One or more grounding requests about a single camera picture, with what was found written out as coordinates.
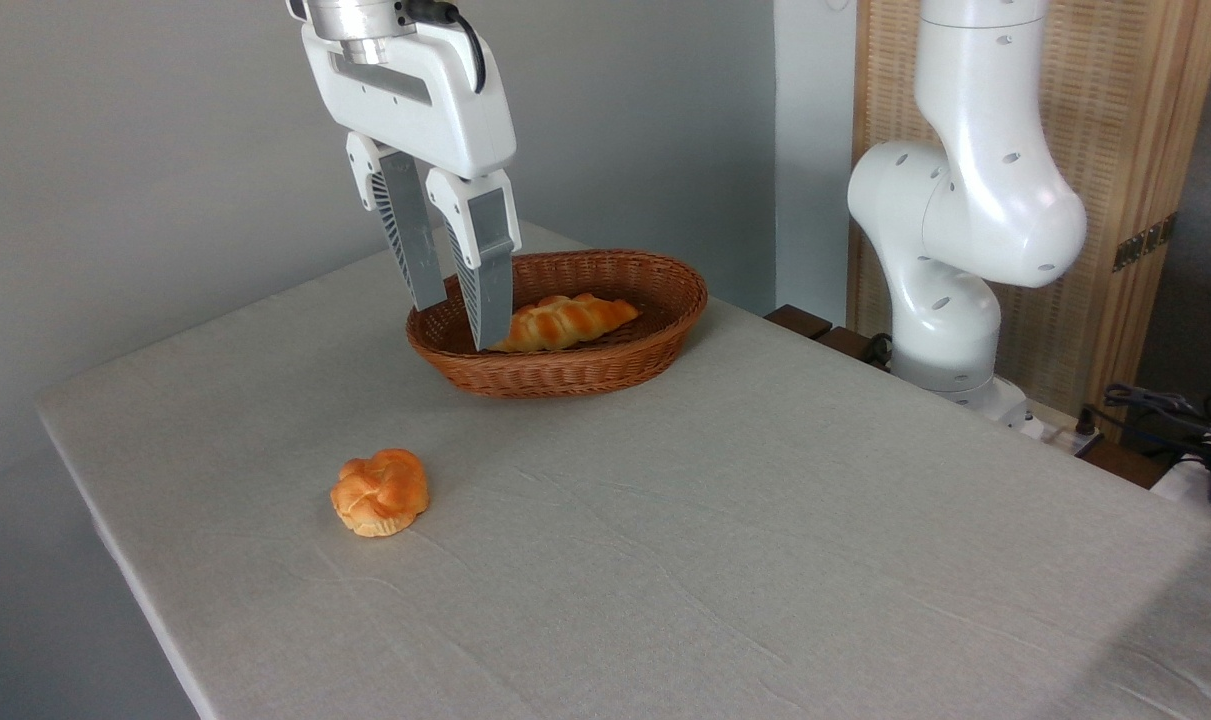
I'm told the metal screen hinge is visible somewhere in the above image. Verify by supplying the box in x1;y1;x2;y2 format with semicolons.
1111;212;1179;274

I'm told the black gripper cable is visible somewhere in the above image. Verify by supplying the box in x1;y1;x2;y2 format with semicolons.
403;0;489;95

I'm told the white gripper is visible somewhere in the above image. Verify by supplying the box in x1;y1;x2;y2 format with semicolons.
300;20;523;353

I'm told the long braided bread roll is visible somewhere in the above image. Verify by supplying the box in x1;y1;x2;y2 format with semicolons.
487;292;642;354

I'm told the round knotted bread bun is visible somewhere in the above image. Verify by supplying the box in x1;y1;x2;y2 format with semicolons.
329;448;431;539

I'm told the brown wicker oval basket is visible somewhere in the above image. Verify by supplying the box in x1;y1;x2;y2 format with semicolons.
405;249;709;401

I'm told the light grey tablecloth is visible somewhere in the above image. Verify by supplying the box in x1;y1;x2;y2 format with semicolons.
37;220;1211;720

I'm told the wooden bamboo folding screen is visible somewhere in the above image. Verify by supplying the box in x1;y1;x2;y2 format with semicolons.
850;0;1211;443

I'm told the dark cable bundle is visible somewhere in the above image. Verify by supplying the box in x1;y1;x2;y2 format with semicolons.
1101;382;1211;473

